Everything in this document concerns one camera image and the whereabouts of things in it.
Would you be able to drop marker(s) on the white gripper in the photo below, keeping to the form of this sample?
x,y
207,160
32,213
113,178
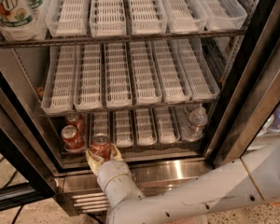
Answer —
x,y
111,171

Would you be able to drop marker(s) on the red coke can front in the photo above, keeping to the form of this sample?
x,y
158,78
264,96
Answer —
x,y
100,145

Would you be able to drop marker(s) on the red coke can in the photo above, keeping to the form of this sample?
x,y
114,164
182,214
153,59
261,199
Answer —
x,y
100,145
72,138
76,120

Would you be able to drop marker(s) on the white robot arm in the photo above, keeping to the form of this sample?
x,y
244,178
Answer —
x,y
250,180

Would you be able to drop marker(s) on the red coke can rear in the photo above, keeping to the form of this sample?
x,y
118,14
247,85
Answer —
x,y
72,138

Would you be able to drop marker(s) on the fridge grille base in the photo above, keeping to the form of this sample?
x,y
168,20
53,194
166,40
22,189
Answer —
x,y
79,193

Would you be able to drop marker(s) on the open fridge door left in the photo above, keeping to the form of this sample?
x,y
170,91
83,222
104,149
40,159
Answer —
x,y
18,151

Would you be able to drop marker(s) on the clear water bottle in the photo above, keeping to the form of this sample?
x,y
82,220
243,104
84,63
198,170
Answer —
x,y
196,122

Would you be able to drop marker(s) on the white 7up bottle front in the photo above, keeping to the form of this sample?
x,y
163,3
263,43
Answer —
x,y
17,21

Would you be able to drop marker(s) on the middle wire shelf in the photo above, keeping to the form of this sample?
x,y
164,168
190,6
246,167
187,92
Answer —
x,y
63,110

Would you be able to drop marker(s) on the wire shelf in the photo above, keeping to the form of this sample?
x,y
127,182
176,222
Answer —
x,y
63,110
85,40

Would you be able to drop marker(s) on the top wire shelf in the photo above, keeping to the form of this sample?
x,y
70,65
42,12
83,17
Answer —
x,y
85,40

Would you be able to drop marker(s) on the fridge door frame right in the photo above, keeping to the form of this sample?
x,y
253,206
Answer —
x,y
251,91

